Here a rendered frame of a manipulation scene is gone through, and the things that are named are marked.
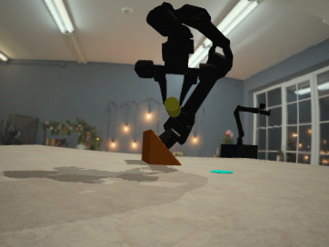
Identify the yellow cylinder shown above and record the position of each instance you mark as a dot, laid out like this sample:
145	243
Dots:
171	105

